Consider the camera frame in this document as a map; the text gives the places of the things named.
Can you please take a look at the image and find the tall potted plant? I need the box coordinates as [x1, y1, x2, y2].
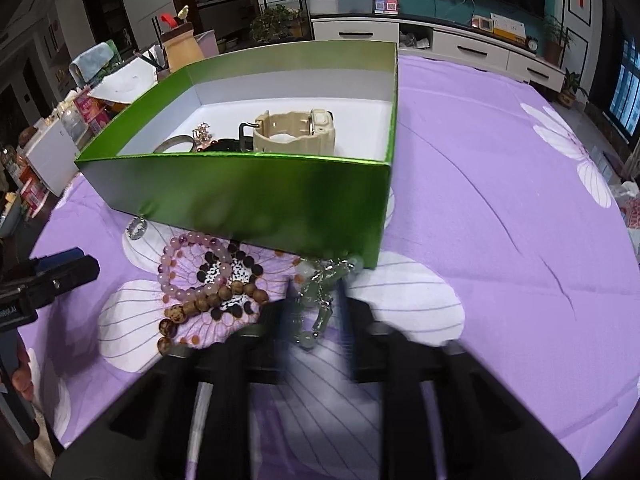
[542, 14, 571, 66]

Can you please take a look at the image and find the purple floral tablecloth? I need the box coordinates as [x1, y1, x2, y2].
[27, 55, 640, 480]

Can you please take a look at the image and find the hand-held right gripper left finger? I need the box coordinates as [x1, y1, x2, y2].
[52, 280, 296, 480]

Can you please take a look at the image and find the dark window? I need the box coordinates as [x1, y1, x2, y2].
[602, 35, 640, 137]

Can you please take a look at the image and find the small potted plant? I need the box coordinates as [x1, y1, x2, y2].
[558, 68, 589, 107]

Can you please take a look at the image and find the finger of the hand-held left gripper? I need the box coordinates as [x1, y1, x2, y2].
[0, 255, 101, 306]
[37, 246, 86, 263]

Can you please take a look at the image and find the blue grey cloth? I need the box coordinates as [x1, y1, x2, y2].
[68, 41, 116, 81]

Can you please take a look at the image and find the jade pendant keychain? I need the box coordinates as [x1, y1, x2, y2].
[292, 255, 366, 352]

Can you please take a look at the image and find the cream wrist watch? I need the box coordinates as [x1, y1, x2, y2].
[240, 107, 337, 157]

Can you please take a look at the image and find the wire basket with plant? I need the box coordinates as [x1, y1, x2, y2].
[249, 3, 309, 44]

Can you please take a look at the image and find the brown wooden bead bracelet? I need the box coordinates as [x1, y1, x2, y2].
[156, 280, 271, 357]

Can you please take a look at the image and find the pen holder with pens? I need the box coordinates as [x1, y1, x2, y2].
[134, 45, 171, 81]

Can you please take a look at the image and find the white paper sheet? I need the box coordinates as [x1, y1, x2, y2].
[90, 57, 159, 104]

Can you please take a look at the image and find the black wrist watch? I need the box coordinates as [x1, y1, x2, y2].
[210, 137, 251, 154]

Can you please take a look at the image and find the white tv cabinet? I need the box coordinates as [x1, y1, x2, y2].
[309, 16, 566, 92]

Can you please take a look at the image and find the green cardboard box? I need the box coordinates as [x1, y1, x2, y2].
[74, 41, 399, 270]

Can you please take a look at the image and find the yellow and white box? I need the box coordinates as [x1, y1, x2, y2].
[489, 12, 527, 44]

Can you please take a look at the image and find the clear plastic storage bin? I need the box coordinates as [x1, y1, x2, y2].
[303, 0, 376, 16]

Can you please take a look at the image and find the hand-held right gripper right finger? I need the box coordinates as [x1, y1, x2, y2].
[335, 275, 583, 480]

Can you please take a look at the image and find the dark bead bracelet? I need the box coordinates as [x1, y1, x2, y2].
[197, 241, 266, 322]

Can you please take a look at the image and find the person's left hand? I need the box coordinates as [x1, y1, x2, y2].
[12, 342, 35, 401]

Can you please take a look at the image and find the pale pink bead bracelet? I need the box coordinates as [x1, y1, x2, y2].
[157, 231, 236, 307]

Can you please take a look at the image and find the gold charm bracelet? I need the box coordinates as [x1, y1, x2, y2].
[192, 121, 216, 151]

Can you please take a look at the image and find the silver bangle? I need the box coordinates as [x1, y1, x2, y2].
[152, 135, 198, 154]

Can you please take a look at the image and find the white plastic bag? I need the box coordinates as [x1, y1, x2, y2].
[619, 179, 640, 232]

